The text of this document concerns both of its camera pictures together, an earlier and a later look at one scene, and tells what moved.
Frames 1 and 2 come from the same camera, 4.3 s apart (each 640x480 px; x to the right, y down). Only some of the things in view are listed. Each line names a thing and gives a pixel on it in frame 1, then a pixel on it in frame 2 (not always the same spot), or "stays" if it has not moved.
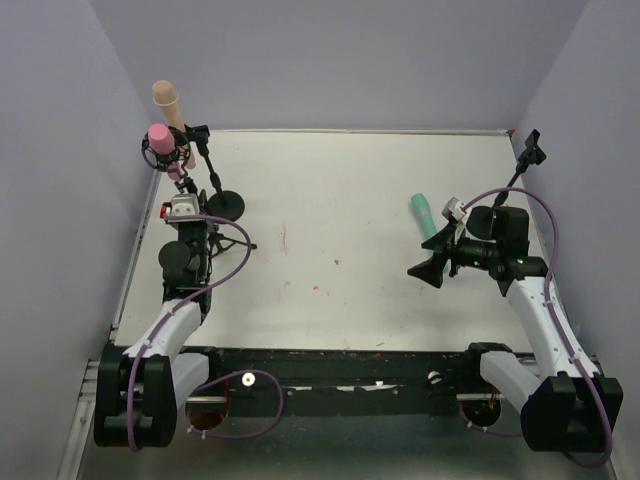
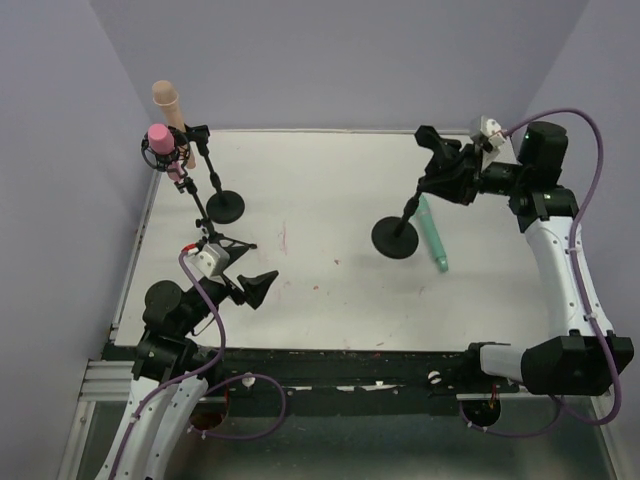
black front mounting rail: x=345 y=380 stays
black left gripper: x=189 y=223 → x=231 y=288
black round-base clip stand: x=222 y=203 stays
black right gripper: x=450 y=255 → x=454 y=170
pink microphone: x=162 y=142 stays
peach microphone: x=165 y=93 stays
